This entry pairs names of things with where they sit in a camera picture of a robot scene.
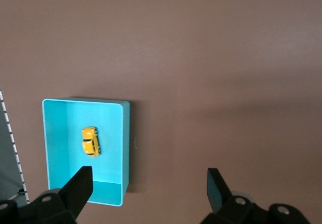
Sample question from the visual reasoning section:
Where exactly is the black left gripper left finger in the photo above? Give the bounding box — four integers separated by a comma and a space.
0, 165, 95, 224

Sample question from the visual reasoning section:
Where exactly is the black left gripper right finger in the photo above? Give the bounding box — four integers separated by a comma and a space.
200, 168, 311, 224

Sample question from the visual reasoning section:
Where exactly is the yellow beetle toy car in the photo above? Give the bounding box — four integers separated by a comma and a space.
80, 126, 103, 159

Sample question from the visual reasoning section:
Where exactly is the teal plastic bin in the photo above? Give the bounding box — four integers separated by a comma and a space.
41, 97, 131, 207

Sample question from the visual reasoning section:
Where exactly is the perforated metal edge rail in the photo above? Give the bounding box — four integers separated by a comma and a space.
0, 87, 30, 205

